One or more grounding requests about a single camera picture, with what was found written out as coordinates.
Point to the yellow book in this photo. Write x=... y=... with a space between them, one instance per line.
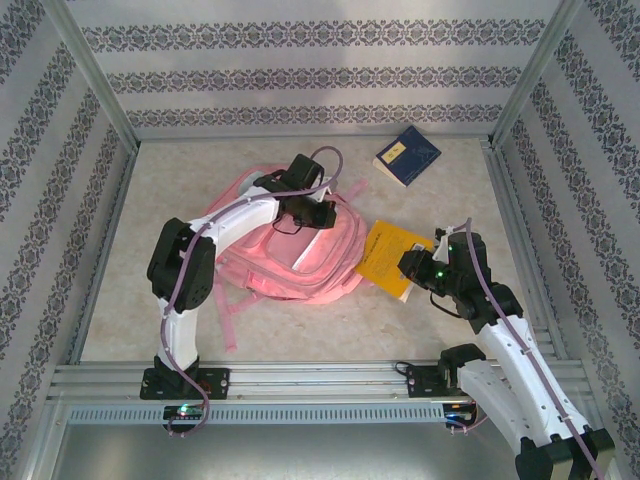
x=380 y=255

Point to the pink backpack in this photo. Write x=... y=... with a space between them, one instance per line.
x=280 y=260

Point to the navy book with gold label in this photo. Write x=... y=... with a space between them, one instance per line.
x=407 y=157

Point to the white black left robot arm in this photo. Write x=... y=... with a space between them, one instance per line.
x=235 y=220

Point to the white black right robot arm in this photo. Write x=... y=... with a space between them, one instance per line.
x=505 y=380

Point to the right controller board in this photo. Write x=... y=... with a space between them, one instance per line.
x=457 y=415

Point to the controller board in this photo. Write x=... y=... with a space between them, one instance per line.
x=457 y=415
x=184 y=411

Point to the grey metal panel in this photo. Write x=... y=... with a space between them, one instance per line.
x=320 y=455

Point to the left controller board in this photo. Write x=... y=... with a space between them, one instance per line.
x=184 y=411

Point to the aluminium table side rail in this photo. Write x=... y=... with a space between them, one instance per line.
x=107 y=240
x=514 y=225

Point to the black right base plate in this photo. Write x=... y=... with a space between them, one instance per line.
x=422 y=382

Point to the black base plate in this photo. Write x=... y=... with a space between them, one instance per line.
x=220 y=385
x=422 y=382

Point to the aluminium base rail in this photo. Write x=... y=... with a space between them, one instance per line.
x=310 y=380

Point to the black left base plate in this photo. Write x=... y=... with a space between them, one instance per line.
x=220 y=385

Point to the aluminium frame post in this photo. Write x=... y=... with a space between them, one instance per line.
x=536 y=65
x=89 y=65

